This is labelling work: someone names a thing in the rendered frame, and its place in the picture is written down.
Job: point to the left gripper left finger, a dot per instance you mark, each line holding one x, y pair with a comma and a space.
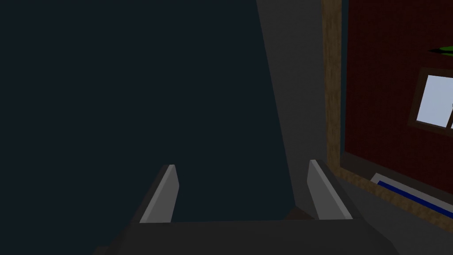
161, 202

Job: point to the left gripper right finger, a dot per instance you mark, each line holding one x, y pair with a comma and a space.
327, 198

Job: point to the blue and white mat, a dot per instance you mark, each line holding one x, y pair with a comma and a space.
412, 196

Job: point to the dark blue door leaf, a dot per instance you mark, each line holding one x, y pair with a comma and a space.
134, 106

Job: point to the brown framed window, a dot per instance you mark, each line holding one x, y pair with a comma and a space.
436, 101

